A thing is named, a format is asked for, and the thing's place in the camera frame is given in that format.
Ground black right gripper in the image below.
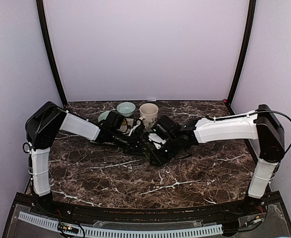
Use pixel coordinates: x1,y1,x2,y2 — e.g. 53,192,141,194
150,136,181,167

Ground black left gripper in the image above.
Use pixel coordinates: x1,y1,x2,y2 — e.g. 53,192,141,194
110,129,150,155

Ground green weekly pill organizer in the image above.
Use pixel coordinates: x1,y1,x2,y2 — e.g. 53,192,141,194
143,149,152,160

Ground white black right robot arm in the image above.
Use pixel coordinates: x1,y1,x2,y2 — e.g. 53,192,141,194
148,104,289,215

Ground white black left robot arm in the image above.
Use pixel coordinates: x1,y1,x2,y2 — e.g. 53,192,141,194
22,101,148,197

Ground floral square ceramic plate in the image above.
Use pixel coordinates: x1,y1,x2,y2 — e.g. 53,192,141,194
118,118,136,136

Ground beige printed ceramic mug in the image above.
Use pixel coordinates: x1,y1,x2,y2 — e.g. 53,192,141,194
139,103,159,132

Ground celadon ceramic bowl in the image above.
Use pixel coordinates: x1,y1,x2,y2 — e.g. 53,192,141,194
116,102,136,118
98,111,109,122

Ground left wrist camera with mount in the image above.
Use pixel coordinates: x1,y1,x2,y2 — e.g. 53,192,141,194
128,117,145,137

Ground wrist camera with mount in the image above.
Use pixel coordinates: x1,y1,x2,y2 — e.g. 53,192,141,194
128,117,145,137
148,133,166,149

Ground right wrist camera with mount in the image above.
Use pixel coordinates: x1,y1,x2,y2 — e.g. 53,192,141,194
148,133,166,149

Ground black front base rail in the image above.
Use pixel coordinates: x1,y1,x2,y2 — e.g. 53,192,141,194
13,192,278,224

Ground white slotted cable duct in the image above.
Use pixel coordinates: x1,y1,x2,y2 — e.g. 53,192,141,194
17,212,223,238

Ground black left frame post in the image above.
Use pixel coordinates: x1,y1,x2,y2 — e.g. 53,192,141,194
36,0,68,106

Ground black frame post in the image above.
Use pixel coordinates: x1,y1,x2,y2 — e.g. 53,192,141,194
36,0,68,106
227,0,256,105

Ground black right frame post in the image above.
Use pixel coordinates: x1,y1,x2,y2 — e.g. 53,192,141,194
227,0,256,105

